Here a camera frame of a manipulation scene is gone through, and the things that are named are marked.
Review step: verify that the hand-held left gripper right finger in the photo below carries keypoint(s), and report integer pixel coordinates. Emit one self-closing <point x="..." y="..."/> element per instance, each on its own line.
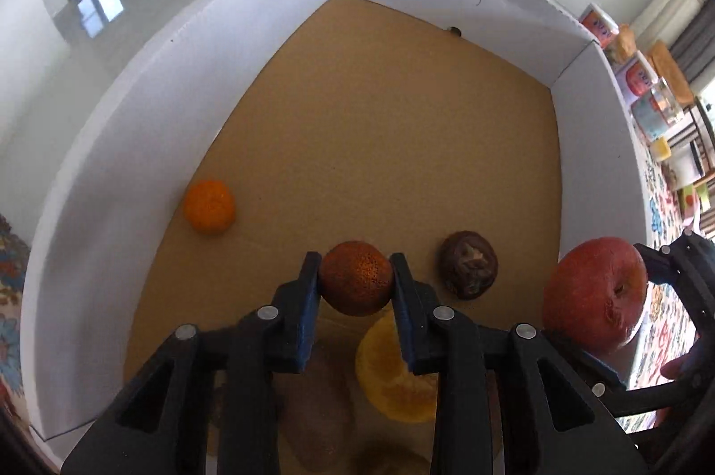
<point x="403" y="335"/>

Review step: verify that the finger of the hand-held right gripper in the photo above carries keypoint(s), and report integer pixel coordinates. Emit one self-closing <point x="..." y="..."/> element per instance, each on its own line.
<point x="653" y="263"/>
<point x="600" y="369"/>

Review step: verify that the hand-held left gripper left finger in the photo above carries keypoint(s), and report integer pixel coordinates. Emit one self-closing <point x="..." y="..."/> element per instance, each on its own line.
<point x="309" y="330"/>

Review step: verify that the yellow apple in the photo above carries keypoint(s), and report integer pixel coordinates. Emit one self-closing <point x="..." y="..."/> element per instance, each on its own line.
<point x="385" y="385"/>

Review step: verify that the reddish brown round fruit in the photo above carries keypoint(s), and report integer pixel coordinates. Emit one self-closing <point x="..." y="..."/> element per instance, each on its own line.
<point x="354" y="282"/>

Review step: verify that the red apple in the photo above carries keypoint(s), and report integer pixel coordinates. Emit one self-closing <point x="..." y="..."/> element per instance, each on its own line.
<point x="592" y="296"/>

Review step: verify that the short brown sweet potato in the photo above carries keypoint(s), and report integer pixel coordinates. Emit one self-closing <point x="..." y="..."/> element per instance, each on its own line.
<point x="321" y="413"/>

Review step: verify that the dark brown wrinkled fruit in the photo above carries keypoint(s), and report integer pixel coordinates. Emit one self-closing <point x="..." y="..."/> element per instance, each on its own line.
<point x="468" y="265"/>

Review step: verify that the small orange tangerine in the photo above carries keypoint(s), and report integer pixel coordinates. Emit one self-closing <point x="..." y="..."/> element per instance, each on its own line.
<point x="209" y="207"/>

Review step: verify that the white cardboard box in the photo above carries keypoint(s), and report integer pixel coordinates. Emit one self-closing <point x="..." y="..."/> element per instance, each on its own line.
<point x="391" y="117"/>

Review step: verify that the person's right hand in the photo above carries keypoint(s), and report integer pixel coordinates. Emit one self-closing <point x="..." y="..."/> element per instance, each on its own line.
<point x="675" y="369"/>

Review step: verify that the printed woven tablecloth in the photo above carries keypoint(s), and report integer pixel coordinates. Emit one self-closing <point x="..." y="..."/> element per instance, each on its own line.
<point x="662" y="330"/>

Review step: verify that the pink snack bag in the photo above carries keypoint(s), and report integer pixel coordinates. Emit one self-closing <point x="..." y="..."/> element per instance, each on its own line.
<point x="690" y="200"/>

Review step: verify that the black lid clear jar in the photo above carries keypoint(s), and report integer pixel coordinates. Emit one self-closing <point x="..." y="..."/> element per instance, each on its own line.
<point x="684" y="168"/>

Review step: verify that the small yellow lid container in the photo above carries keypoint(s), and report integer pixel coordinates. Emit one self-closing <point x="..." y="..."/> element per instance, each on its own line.
<point x="662" y="150"/>

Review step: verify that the blue label clear jar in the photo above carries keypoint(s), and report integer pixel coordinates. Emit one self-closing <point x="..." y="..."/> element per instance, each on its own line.
<point x="659" y="112"/>

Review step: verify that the pink label tin can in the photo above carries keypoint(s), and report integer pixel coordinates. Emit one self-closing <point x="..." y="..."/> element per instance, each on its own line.
<point x="599" y="27"/>
<point x="638" y="81"/>

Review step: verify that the orange lounge chair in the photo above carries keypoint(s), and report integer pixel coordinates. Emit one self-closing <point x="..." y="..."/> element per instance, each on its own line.
<point x="670" y="70"/>

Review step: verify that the grey curtain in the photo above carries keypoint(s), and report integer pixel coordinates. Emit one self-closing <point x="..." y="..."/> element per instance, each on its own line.
<point x="698" y="45"/>

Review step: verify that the floral patterned cloth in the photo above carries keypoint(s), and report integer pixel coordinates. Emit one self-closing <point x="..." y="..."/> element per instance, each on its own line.
<point x="14" y="318"/>

